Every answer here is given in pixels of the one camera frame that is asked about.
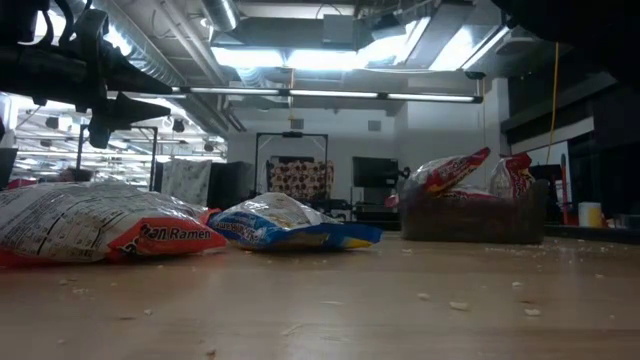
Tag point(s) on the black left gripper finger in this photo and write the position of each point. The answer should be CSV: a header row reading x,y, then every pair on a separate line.
x,y
125,112
125,77

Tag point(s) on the orange Maruchan ramen pack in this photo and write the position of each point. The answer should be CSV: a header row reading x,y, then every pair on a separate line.
x,y
100,220

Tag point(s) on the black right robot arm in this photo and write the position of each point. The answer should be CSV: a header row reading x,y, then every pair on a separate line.
x,y
590,30

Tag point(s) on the blue Maruchan ramen pack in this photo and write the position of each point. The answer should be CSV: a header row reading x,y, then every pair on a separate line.
x,y
280,225

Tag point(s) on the white patterned cloth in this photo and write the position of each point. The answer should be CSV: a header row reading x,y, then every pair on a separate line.
x,y
186,180

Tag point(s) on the black box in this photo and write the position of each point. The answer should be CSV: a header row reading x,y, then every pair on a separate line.
x,y
230,185

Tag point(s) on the black screen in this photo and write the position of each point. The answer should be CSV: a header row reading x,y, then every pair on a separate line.
x,y
7,167

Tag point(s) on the brown patterned cloth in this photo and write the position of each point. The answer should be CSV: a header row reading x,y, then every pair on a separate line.
x,y
300,180

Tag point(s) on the long ceiling light bar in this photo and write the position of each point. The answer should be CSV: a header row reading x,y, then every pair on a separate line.
x,y
330,93

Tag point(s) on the black monitor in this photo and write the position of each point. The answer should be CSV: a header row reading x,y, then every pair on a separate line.
x,y
375,172

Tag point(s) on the white noodle crumb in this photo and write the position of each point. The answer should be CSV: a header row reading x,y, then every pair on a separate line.
x,y
458,306
423,296
532,312

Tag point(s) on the dark sorting bin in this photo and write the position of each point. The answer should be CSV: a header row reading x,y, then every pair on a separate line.
x,y
475,220

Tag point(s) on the yellow and white tub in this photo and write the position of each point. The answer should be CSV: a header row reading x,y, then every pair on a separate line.
x,y
591,215

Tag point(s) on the silver ceiling duct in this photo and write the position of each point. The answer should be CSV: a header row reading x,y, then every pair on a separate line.
x,y
220,12

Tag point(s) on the grey wall vent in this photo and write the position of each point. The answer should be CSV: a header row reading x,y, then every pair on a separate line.
x,y
297,123
374,125

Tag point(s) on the black ceiling camera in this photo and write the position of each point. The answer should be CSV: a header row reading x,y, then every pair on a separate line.
x,y
475,75

